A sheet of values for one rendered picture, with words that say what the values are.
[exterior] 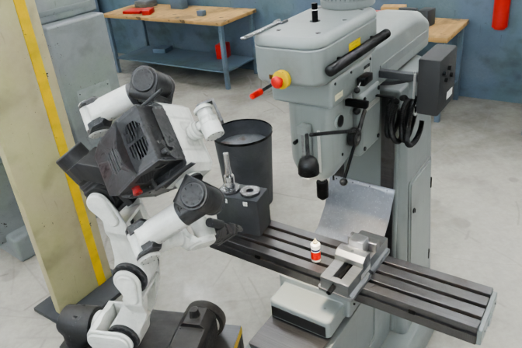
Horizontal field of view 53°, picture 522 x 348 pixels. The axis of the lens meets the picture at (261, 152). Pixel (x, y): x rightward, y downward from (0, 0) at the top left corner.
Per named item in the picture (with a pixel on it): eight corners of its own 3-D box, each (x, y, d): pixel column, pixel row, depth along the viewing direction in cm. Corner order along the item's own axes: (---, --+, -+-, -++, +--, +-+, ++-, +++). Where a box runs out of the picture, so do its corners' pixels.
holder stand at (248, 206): (260, 237, 236) (256, 199, 227) (217, 228, 245) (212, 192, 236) (271, 221, 246) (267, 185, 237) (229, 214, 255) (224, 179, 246)
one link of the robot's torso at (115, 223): (116, 297, 204) (74, 196, 185) (135, 268, 220) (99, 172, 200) (151, 297, 200) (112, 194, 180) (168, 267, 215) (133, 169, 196)
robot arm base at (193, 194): (186, 220, 159) (212, 193, 158) (162, 192, 164) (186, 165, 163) (207, 225, 172) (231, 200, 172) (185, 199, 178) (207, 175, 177)
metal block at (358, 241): (362, 255, 206) (362, 244, 203) (349, 251, 209) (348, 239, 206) (368, 248, 209) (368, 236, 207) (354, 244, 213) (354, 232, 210)
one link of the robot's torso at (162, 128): (102, 227, 166) (178, 174, 150) (68, 134, 175) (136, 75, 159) (166, 217, 192) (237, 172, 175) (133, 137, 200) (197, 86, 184)
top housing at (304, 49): (320, 92, 161) (318, 41, 154) (250, 82, 175) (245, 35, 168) (380, 49, 194) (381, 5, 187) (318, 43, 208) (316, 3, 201)
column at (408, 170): (402, 365, 276) (415, 85, 205) (325, 332, 300) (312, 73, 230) (433, 304, 312) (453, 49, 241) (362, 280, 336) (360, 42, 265)
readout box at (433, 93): (440, 117, 187) (444, 60, 178) (415, 113, 192) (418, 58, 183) (456, 98, 202) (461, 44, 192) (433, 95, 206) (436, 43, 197)
